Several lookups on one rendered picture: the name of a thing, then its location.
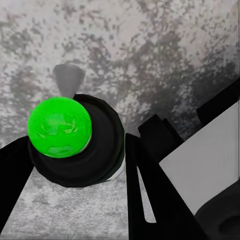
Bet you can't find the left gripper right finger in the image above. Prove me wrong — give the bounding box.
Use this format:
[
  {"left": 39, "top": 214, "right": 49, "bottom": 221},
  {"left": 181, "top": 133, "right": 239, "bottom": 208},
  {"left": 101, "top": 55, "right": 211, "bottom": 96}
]
[{"left": 125, "top": 133, "right": 208, "bottom": 240}]

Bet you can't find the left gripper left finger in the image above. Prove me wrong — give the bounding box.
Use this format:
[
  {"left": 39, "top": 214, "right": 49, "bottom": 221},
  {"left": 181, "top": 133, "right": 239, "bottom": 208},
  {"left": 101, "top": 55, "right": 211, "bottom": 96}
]
[{"left": 0, "top": 135, "right": 34, "bottom": 233}]

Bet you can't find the insectifuge atomizer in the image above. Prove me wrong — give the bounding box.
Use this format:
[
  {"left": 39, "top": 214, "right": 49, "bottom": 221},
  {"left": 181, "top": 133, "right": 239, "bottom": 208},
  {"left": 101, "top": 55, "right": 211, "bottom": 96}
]
[{"left": 27, "top": 63, "right": 126, "bottom": 188}]

